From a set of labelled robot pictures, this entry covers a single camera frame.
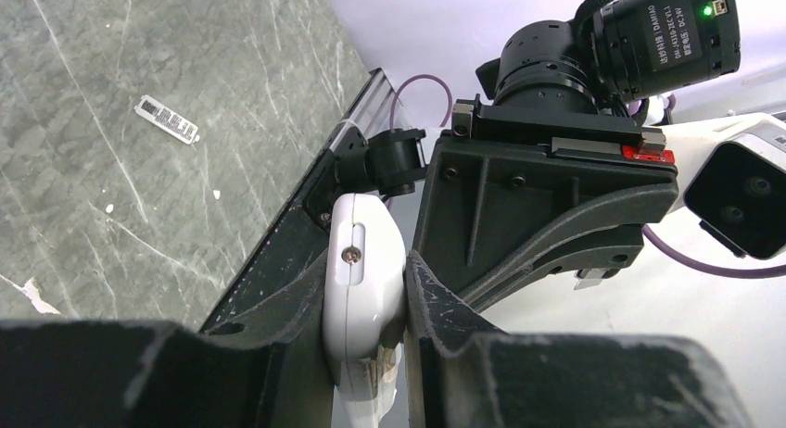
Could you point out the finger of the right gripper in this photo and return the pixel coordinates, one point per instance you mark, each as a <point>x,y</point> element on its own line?
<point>496,217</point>

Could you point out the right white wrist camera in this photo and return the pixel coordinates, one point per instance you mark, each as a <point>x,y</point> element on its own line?
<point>731,175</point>

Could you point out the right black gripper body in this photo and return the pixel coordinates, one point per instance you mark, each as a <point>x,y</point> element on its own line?
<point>619,138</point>

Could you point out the white AC remote control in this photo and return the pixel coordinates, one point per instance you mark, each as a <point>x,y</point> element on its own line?
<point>364,310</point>

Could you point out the white battery cover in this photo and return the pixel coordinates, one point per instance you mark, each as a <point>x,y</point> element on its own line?
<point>166,120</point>

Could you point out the aluminium frame rail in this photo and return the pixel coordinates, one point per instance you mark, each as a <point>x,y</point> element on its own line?
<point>367,115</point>

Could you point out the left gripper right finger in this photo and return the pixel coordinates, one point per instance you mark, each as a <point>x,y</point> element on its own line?
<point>463,371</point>

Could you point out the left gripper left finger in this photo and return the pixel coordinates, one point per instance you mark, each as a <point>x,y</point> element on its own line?
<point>262,368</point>

